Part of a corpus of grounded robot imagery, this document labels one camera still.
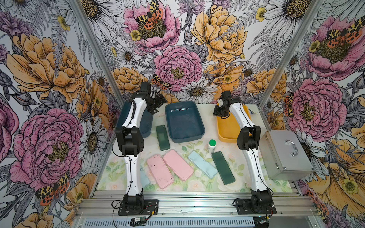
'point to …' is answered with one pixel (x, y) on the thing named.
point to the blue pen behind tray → (251, 112)
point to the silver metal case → (284, 156)
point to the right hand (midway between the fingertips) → (215, 116)
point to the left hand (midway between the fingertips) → (164, 107)
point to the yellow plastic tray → (228, 128)
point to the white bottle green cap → (211, 146)
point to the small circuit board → (138, 219)
